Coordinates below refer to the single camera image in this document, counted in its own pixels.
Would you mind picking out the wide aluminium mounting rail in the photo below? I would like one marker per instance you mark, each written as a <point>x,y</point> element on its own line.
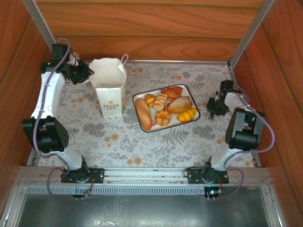
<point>142,173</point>

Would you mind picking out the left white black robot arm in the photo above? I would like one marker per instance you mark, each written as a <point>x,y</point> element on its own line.
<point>47,94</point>

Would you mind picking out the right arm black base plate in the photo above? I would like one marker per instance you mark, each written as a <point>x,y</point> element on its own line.
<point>193,176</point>

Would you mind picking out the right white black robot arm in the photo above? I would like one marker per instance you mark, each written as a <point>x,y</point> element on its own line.
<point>243,139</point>

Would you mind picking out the yellow twisted fake bread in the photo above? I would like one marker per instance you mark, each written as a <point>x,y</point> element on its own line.
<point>187,115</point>

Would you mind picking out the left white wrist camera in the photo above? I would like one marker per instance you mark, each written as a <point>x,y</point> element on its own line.
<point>73,56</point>

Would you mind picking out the striped twisted fake bread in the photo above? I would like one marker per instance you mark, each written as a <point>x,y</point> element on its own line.
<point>160,101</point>

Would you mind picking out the floral table mat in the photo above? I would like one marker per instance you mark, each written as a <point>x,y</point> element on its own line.
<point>142,146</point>

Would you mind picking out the reddish flaky fake pastry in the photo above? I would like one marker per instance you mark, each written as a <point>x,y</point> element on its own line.
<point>174,92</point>

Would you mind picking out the aluminium frame bar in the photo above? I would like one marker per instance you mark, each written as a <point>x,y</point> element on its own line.
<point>272,205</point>
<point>14,205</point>

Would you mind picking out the white paper bag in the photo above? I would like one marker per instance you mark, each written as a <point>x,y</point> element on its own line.
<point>110,99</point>

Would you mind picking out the oval brown fake loaf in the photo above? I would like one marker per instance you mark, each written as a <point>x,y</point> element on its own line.
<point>180,105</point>

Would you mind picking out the small board with green light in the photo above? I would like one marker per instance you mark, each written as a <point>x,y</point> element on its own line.
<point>213,192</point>

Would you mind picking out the shiny metal sheet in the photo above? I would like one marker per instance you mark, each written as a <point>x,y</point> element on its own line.
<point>142,212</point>

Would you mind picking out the long baguette fake bread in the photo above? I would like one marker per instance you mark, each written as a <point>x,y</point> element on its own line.
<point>144,113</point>

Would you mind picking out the small ridged fake bun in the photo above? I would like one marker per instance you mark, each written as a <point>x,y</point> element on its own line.
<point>150,99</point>

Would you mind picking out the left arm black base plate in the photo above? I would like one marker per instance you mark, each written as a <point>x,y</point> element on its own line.
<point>98,175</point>

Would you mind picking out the strawberry print tray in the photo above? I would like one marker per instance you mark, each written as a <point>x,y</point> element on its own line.
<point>173,117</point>

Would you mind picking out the thin aluminium edge strip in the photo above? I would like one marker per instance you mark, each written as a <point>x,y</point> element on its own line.
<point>177,62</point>

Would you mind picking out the aluminium frame post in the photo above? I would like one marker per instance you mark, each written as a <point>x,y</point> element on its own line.
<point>252,30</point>
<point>43,30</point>

